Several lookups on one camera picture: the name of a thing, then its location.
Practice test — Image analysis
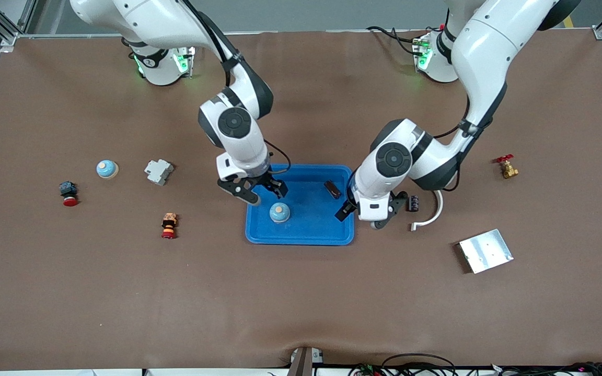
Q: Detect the silver metal plate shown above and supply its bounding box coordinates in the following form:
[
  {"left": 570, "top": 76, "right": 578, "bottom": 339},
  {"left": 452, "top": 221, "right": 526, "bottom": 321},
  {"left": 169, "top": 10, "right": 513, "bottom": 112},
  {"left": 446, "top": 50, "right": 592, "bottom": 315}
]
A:
[{"left": 458, "top": 229, "right": 514, "bottom": 274}]

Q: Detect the coloured wire bundle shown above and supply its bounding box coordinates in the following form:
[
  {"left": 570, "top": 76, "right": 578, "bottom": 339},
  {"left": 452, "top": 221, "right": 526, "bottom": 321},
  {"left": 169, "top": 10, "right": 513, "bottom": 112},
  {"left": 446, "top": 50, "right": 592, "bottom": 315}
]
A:
[{"left": 348, "top": 363, "right": 385, "bottom": 376}]

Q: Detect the metal clamp bracket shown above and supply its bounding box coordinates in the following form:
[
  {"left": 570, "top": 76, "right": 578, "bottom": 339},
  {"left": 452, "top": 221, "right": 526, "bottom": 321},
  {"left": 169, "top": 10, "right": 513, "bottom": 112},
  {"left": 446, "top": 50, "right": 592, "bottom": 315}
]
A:
[{"left": 288, "top": 346, "right": 325, "bottom": 376}]

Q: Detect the brown paper table cover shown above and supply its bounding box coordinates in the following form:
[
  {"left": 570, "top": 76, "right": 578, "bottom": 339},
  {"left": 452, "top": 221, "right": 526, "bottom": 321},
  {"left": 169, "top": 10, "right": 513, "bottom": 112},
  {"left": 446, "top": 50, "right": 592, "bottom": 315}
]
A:
[{"left": 0, "top": 29, "right": 602, "bottom": 372}]

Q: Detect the red mushroom button black body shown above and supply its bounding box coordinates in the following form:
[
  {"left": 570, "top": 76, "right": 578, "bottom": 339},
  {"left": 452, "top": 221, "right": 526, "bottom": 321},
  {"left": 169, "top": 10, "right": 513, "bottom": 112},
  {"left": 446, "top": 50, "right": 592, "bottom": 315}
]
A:
[{"left": 59, "top": 181, "right": 79, "bottom": 207}]

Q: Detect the black looped cable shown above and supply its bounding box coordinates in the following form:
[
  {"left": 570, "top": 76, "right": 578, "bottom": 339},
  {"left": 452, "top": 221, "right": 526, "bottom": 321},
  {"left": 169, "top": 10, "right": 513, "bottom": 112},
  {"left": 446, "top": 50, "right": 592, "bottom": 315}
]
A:
[{"left": 382, "top": 354, "right": 456, "bottom": 376}]

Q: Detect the white curved plastic bracket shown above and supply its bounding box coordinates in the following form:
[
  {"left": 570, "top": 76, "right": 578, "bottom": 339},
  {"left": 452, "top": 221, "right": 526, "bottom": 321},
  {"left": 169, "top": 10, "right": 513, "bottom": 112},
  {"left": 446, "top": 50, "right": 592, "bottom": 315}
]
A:
[{"left": 411, "top": 191, "right": 444, "bottom": 231}]

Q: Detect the black cable bundle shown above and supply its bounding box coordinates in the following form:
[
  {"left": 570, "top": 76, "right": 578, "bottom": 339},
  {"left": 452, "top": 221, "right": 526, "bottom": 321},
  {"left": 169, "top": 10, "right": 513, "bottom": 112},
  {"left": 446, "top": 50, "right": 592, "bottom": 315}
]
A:
[{"left": 489, "top": 361, "right": 602, "bottom": 376}]

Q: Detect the white circuit breaker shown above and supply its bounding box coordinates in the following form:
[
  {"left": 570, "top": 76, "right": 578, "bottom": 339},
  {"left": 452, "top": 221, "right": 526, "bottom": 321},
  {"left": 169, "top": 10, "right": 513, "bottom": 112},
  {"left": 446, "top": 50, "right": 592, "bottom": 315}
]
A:
[{"left": 144, "top": 159, "right": 175, "bottom": 186}]

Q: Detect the brass valve red handle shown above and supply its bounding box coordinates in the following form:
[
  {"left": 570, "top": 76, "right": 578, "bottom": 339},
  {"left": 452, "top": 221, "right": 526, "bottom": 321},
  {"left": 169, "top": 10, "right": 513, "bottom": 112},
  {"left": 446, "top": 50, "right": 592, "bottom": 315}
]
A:
[{"left": 496, "top": 154, "right": 519, "bottom": 180}]

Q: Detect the blue plastic tray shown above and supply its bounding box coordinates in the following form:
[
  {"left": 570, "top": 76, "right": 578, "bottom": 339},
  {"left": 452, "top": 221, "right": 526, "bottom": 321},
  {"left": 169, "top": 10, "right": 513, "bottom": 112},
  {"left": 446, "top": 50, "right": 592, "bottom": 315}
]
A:
[{"left": 245, "top": 164, "right": 355, "bottom": 246}]

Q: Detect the black left arm base cable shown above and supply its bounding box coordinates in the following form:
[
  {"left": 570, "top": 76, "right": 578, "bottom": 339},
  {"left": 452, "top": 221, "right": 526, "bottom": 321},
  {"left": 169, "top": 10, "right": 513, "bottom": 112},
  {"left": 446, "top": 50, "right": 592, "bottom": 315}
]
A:
[{"left": 366, "top": 25, "right": 424, "bottom": 55}]

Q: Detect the blue call bell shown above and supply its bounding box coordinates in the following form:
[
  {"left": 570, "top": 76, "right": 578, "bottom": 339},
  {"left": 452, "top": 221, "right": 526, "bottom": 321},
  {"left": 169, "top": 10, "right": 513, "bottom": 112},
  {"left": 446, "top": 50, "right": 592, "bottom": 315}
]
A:
[
  {"left": 96, "top": 159, "right": 119, "bottom": 180},
  {"left": 269, "top": 202, "right": 291, "bottom": 224}
]

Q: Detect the red button orange yellow body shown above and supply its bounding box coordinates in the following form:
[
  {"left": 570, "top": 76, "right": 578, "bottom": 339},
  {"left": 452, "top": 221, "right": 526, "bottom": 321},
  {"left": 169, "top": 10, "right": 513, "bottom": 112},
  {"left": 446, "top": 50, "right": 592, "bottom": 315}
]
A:
[{"left": 161, "top": 212, "right": 179, "bottom": 240}]

